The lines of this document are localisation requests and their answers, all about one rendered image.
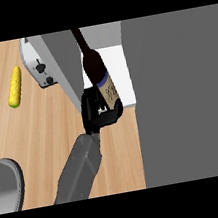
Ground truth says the grey cabinet with white shelf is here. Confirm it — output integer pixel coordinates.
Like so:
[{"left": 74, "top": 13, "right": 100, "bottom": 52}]
[{"left": 24, "top": 20, "right": 138, "bottom": 124}]

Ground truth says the yellow corn cob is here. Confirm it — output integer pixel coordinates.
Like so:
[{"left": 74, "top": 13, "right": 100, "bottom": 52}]
[{"left": 1, "top": 65, "right": 28, "bottom": 110}]

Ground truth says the dark wine bottle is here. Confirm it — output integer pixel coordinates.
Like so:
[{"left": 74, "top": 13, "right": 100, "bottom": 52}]
[{"left": 71, "top": 23, "right": 122, "bottom": 115}]

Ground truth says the dark grey cabinet door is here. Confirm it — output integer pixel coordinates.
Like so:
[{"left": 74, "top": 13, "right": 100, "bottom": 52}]
[{"left": 117, "top": 4, "right": 218, "bottom": 190}]

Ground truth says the silver toaster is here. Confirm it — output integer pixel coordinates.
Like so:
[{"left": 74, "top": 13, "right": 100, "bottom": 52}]
[{"left": 17, "top": 33, "right": 59, "bottom": 93}]

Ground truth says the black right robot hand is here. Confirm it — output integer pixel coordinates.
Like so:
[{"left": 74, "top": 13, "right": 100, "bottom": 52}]
[{"left": 76, "top": 81, "right": 128, "bottom": 137}]

